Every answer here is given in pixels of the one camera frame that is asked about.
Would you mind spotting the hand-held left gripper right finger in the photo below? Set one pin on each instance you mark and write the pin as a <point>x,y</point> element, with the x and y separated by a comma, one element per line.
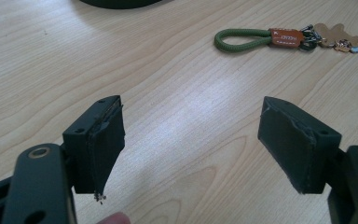
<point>295,149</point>

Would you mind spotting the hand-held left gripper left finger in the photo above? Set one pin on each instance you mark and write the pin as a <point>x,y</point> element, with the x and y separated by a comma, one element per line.
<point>96,149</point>

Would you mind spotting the dark round object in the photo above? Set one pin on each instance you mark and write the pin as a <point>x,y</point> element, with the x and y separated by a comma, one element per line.
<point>121,3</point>

